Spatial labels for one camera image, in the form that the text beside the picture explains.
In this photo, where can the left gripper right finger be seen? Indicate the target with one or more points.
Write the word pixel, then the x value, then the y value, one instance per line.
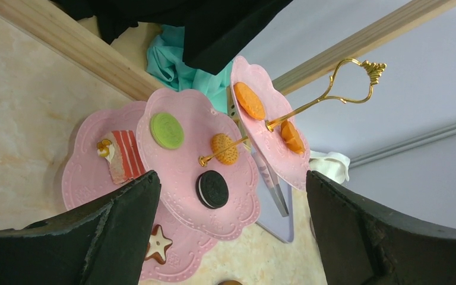
pixel 361 241

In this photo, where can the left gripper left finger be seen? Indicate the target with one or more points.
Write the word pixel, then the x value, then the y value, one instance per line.
pixel 101 242

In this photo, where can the brown star cookie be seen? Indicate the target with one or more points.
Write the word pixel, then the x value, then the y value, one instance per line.
pixel 158 245

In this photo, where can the red striped cake slice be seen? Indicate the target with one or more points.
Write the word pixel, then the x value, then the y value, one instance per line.
pixel 119 149

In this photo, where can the lavender serving tray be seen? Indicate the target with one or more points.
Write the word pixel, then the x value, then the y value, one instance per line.
pixel 270 218

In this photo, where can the pink-tipped metal tongs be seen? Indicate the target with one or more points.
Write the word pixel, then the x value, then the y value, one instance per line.
pixel 272 182

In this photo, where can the pink three-tier cake stand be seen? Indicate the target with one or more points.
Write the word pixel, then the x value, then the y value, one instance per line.
pixel 193 228

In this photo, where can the black macaron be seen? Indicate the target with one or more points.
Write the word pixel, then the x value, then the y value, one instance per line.
pixel 212 189

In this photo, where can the brown saucer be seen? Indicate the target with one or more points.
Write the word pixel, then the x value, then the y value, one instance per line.
pixel 230 282

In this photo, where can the green macaron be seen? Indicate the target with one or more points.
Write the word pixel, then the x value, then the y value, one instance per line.
pixel 166 130

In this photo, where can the orange macaron top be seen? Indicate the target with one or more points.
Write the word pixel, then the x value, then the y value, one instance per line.
pixel 291 137

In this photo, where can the white towel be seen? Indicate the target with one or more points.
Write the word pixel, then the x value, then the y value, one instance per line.
pixel 333 165

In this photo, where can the wooden clothes rack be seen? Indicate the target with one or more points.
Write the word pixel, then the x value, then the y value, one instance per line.
pixel 55 29

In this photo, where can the teal cloth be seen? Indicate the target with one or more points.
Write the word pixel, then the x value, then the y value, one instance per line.
pixel 164 62

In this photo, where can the black t-shirt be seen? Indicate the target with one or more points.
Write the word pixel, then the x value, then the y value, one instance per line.
pixel 215 31

